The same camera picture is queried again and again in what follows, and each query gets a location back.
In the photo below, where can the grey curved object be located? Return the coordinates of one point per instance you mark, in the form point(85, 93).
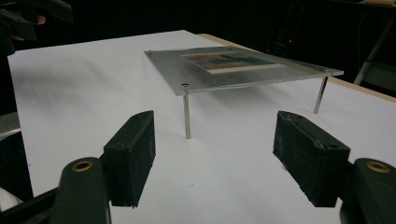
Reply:
point(8, 124)

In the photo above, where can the grey metal stand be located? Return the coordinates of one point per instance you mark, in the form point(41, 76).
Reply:
point(375, 73)

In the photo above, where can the metal standoff leg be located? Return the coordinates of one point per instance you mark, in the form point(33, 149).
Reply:
point(320, 96)
point(186, 115)

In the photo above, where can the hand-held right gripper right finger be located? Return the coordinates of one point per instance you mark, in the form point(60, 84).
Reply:
point(308, 161)

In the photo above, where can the painted picture card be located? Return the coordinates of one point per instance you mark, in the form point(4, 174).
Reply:
point(230, 61)

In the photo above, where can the clear acrylic picture frame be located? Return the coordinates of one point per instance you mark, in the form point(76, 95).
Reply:
point(174, 67)

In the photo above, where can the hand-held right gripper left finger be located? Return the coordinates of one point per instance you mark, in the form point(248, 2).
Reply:
point(130, 155)

